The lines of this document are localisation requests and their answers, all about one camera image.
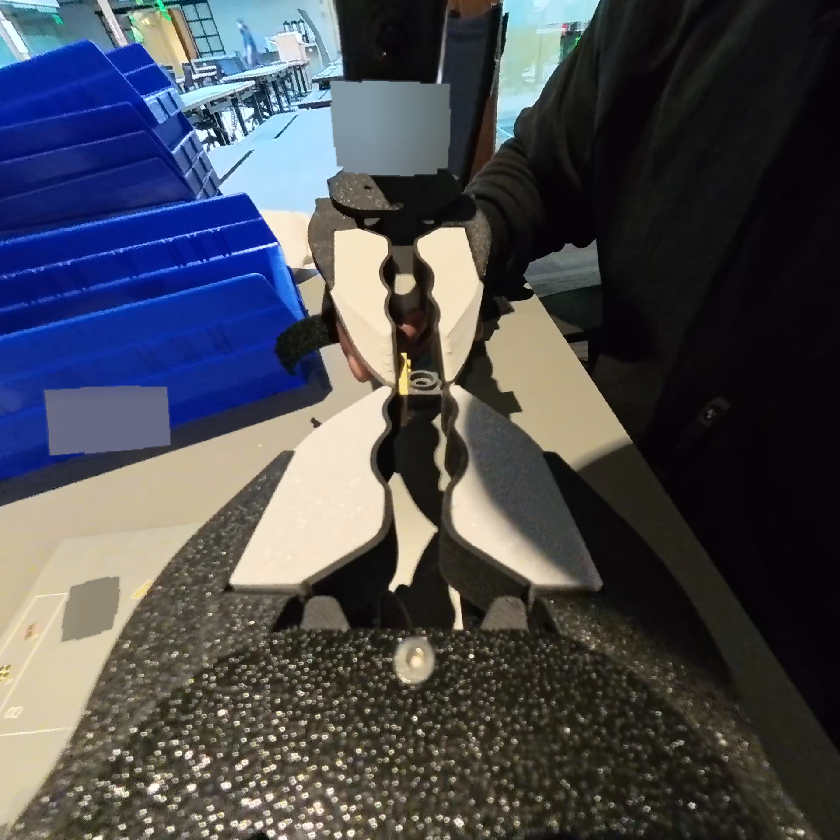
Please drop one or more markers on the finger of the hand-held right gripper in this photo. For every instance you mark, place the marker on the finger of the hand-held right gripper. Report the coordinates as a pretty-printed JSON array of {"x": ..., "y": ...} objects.
[
  {"x": 459, "y": 289},
  {"x": 358, "y": 289}
]

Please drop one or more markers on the person's right forearm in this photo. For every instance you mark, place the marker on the person's right forearm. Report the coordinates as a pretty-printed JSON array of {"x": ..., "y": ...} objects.
[{"x": 525, "y": 197}]

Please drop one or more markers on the grey instruction booklet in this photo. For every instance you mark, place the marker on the grey instruction booklet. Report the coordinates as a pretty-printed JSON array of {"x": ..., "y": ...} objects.
[{"x": 85, "y": 590}]

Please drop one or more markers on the stack of blue storage bins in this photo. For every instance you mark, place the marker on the stack of blue storage bins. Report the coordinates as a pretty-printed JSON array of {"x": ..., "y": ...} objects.
[{"x": 144, "y": 295}]

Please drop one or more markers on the grey desk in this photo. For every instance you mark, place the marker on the grey desk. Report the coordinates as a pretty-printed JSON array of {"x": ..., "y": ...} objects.
[{"x": 590, "y": 407}]

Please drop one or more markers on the long grey table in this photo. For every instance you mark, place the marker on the long grey table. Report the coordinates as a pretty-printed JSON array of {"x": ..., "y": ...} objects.
[{"x": 223, "y": 92}]

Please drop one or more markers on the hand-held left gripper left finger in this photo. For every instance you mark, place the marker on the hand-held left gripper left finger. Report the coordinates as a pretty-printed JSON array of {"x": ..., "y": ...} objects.
[{"x": 308, "y": 512}]

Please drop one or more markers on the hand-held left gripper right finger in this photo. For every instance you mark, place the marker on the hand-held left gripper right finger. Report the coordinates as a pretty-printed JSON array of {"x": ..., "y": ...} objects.
[{"x": 518, "y": 505}]

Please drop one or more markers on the tan toy brick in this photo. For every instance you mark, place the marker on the tan toy brick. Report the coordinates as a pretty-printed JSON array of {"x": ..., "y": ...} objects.
[{"x": 403, "y": 377}]

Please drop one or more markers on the small grey toy brick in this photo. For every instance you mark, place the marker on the small grey toy brick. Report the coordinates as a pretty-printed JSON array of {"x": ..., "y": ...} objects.
[{"x": 425, "y": 382}]

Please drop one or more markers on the person's right hand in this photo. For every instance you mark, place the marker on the person's right hand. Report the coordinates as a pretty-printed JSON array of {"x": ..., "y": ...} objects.
[{"x": 354, "y": 364}]

